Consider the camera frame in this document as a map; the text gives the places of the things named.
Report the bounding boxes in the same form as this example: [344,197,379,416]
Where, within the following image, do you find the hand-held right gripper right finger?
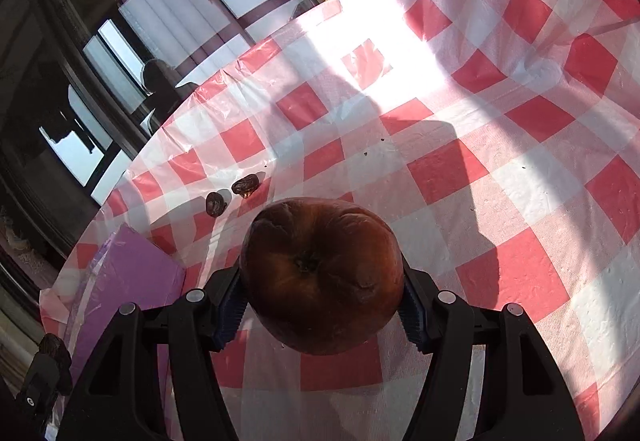
[399,261,581,441]

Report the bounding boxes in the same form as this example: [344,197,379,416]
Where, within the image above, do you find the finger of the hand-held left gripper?
[16,353,74,428]

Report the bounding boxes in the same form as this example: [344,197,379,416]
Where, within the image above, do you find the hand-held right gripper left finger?
[57,265,249,441]

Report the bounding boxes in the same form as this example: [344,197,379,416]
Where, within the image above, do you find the dark red apple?
[240,196,405,356]

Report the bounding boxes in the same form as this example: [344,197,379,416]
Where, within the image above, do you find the purple cardboard box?
[60,225,187,402]

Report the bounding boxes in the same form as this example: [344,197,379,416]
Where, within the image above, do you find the red white checkered plastic tablecloth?
[39,0,640,441]

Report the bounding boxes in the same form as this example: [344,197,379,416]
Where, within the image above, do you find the dark window frame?
[0,0,166,262]

